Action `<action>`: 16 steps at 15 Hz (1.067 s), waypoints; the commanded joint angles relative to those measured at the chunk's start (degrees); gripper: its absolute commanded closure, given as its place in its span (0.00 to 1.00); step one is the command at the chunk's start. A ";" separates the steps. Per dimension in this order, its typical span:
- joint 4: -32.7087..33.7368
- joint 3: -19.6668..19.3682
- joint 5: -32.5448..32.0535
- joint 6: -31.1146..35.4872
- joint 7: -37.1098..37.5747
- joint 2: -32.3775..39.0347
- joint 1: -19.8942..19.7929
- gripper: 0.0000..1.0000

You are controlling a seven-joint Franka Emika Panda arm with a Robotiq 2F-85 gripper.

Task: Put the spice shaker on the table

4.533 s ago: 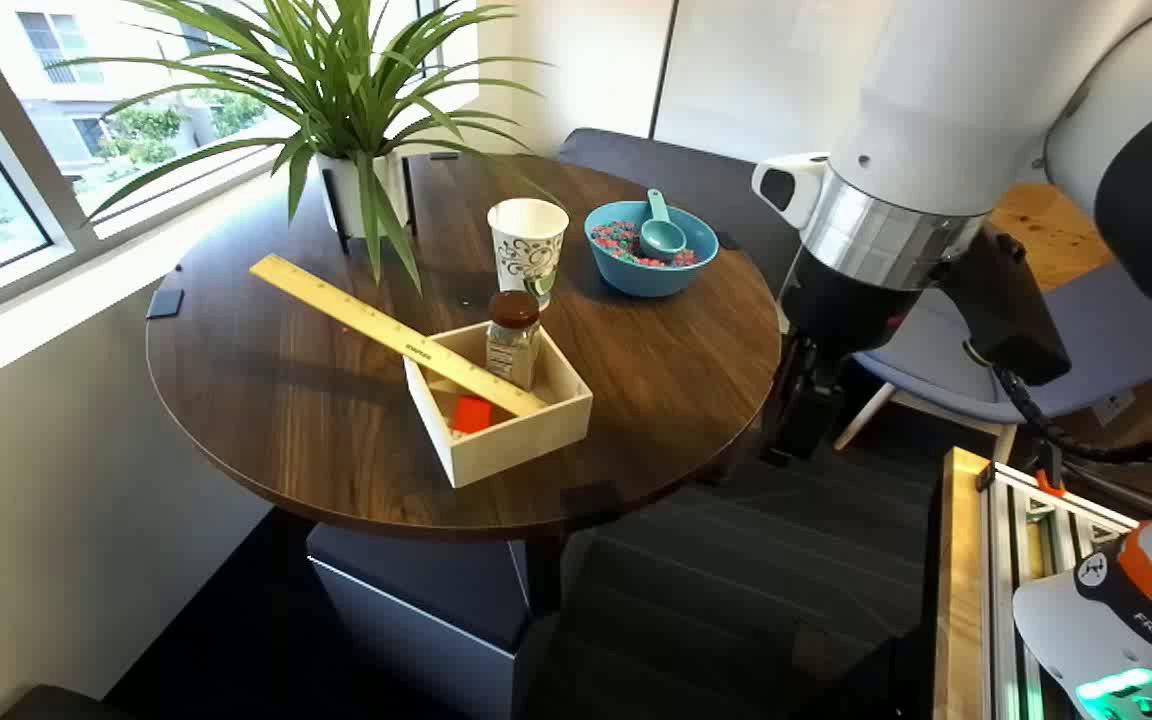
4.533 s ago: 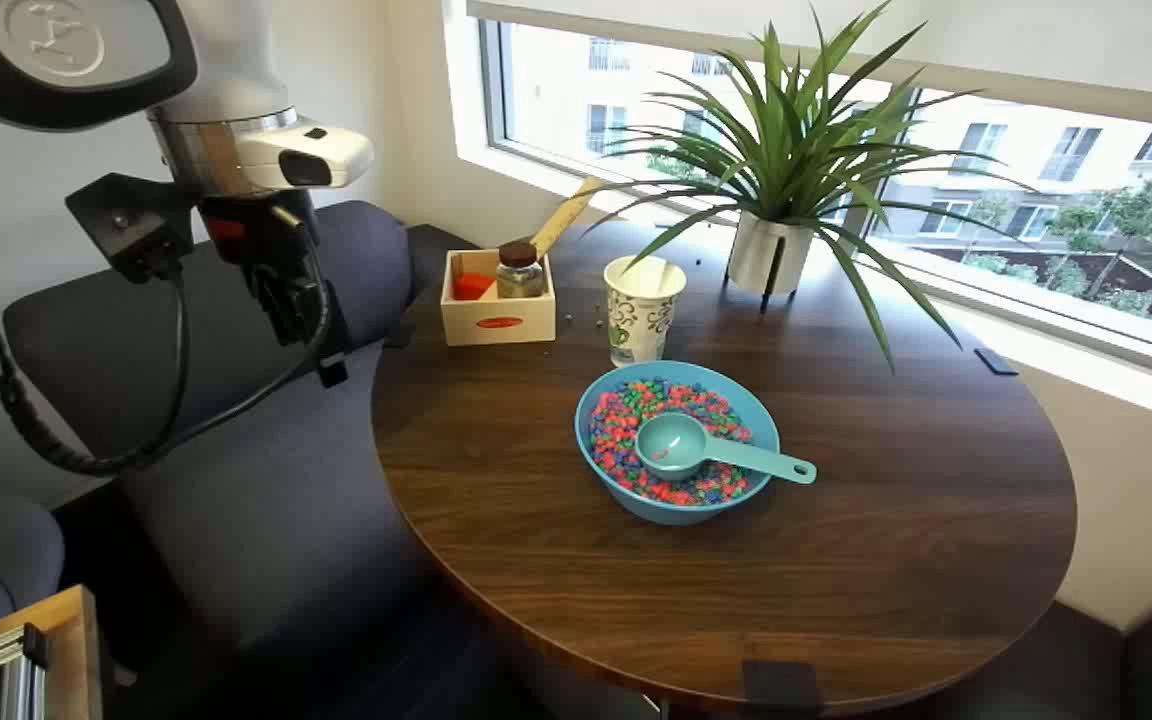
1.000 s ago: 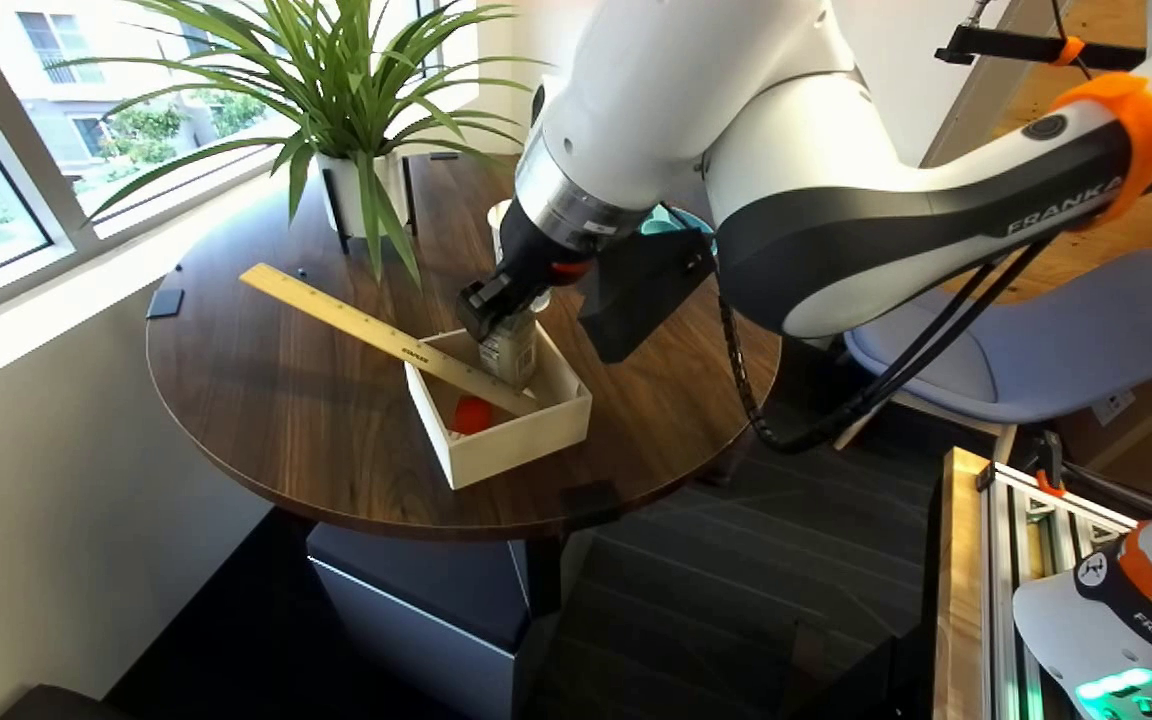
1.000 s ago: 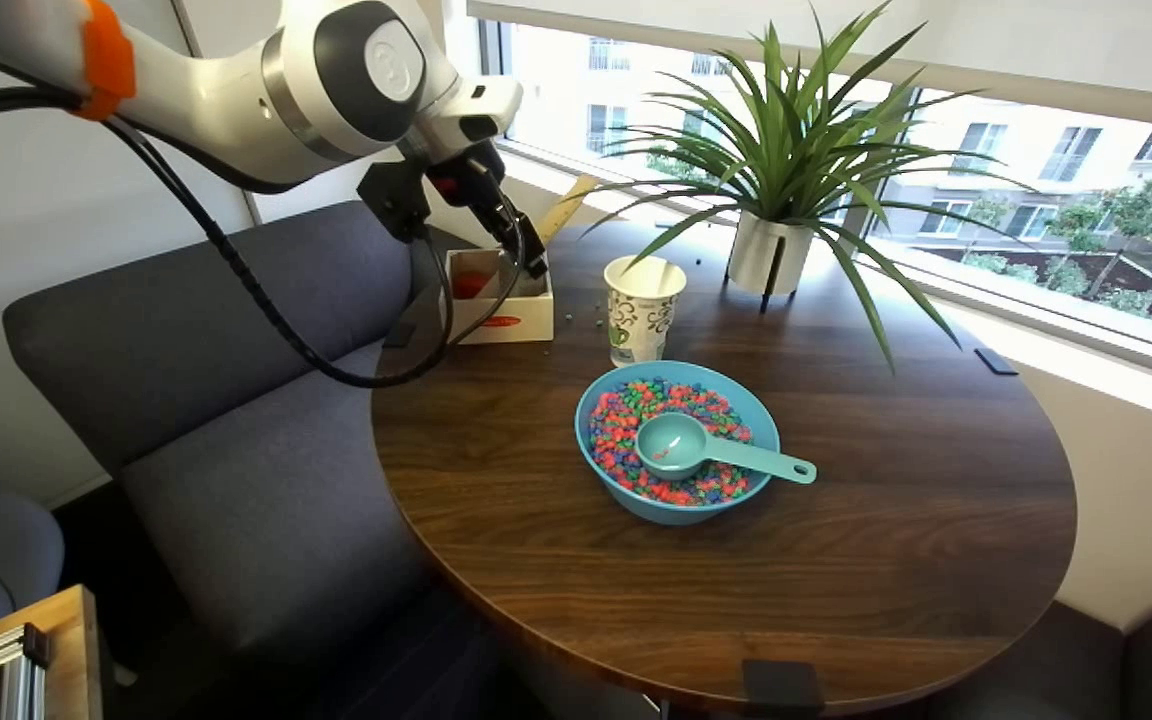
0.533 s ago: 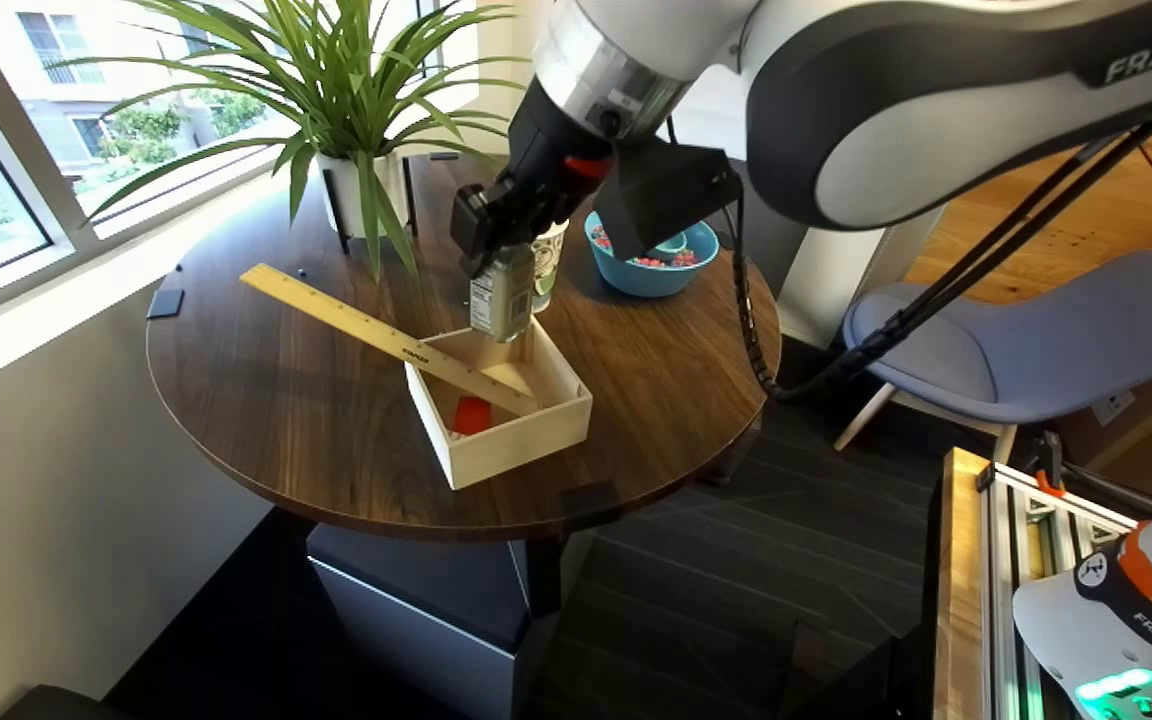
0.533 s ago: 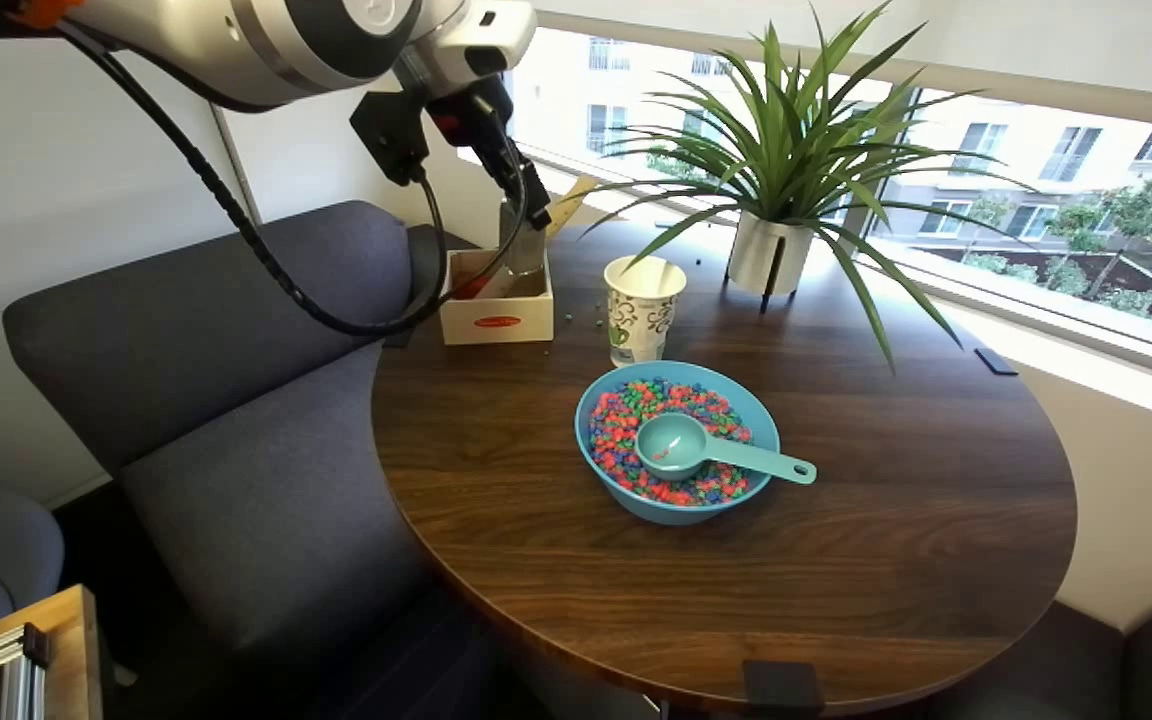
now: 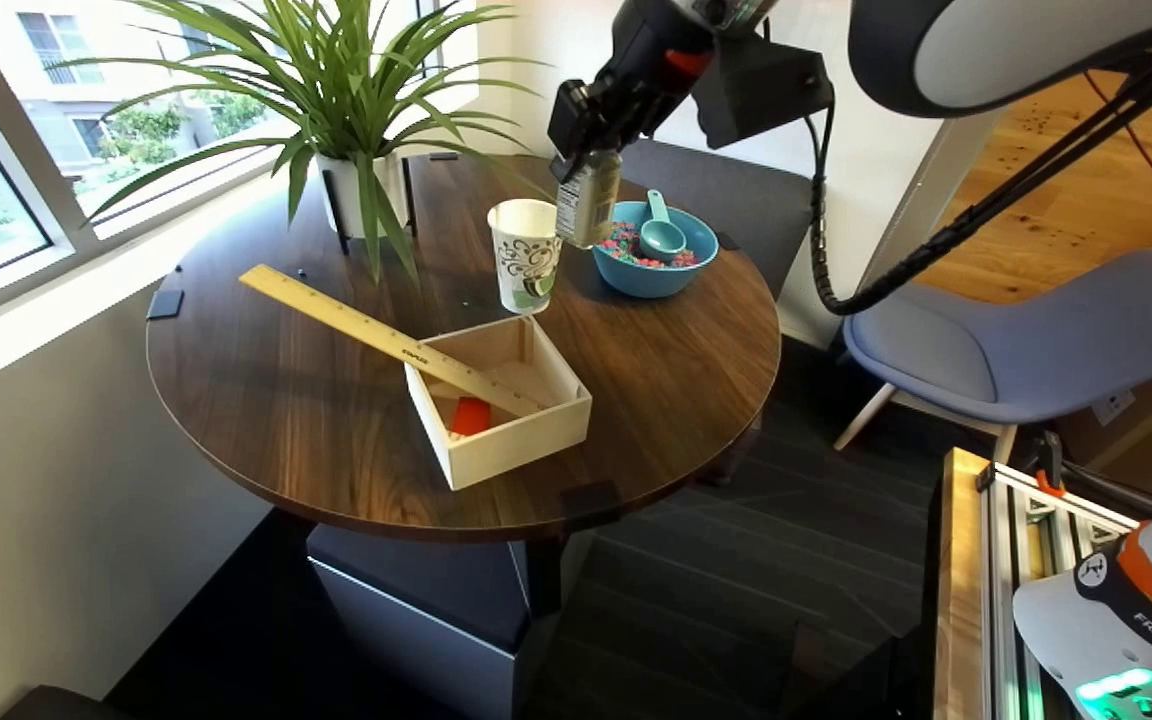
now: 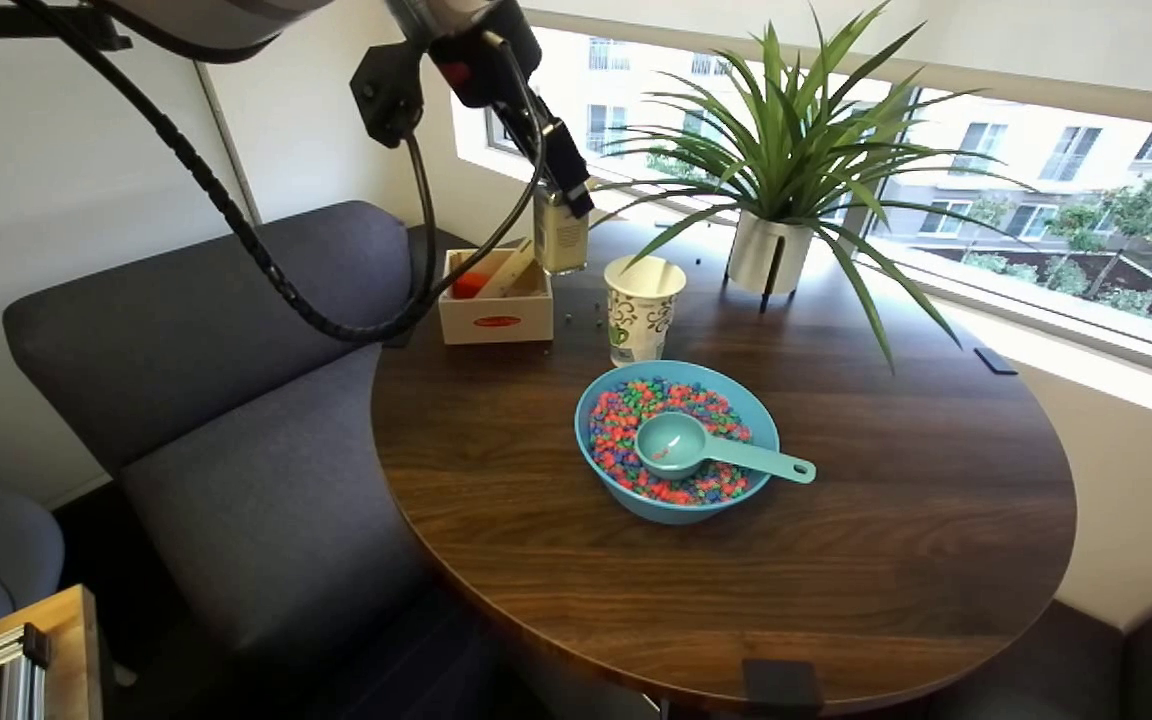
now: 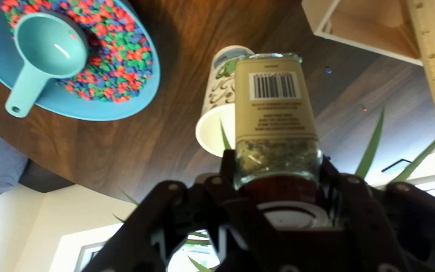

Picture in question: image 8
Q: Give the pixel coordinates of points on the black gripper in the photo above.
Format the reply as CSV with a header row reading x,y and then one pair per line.
x,y
489,60

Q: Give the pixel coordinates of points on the glass spice shaker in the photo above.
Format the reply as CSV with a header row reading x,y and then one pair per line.
x,y
562,236

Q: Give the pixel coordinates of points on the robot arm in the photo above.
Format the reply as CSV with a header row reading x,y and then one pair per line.
x,y
190,23

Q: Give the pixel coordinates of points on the orange toy carrot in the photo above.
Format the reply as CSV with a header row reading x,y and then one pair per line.
x,y
469,282

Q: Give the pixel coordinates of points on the white wooden box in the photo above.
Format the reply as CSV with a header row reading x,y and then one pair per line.
x,y
497,315

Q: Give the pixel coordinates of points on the floral paper cup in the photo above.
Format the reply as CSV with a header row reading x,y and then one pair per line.
x,y
641,315

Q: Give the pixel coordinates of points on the white plant pot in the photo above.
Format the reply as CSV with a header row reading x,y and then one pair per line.
x,y
769,259

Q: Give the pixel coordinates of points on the green spiky plant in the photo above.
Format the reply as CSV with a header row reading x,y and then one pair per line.
x,y
789,126

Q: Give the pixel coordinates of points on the colourful cereal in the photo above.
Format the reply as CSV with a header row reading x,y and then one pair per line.
x,y
616,434

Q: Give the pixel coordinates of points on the blue bowl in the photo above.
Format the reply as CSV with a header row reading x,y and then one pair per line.
x,y
610,465

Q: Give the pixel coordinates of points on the teal measuring spoon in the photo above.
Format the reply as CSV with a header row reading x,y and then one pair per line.
x,y
702,444

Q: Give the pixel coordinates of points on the gray sofa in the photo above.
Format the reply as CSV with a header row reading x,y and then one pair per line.
x,y
229,443

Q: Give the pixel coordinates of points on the white window sill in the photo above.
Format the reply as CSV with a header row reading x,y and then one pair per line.
x,y
1068,333

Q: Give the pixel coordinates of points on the black table edge clip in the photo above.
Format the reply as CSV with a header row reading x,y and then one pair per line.
x,y
780,681

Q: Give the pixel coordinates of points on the wooden shelf unit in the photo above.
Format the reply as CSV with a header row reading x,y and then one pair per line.
x,y
19,661

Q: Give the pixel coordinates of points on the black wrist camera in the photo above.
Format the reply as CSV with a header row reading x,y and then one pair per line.
x,y
387,89

